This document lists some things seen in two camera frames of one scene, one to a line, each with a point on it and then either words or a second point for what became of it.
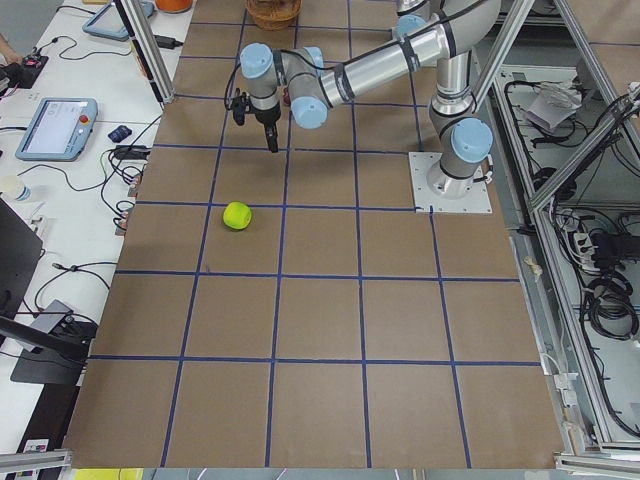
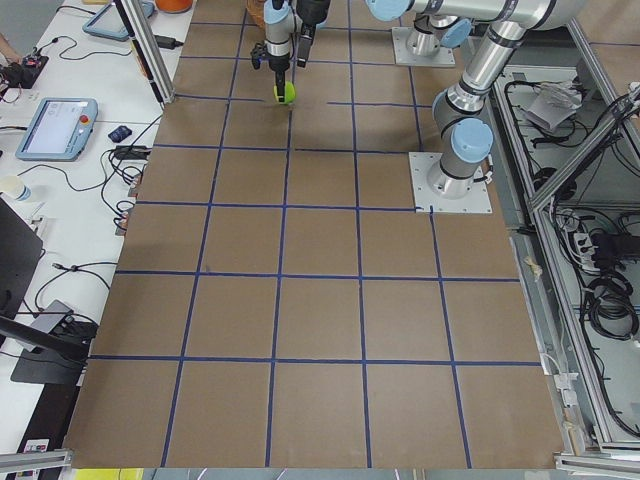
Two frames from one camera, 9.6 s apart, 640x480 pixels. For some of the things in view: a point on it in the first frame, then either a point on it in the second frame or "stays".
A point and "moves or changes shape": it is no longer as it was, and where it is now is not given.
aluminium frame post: (149, 48) stays
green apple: (237, 215) moves or changes shape
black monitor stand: (48, 356) stays
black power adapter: (167, 42) stays
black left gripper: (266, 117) -> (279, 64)
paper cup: (13, 187) stays
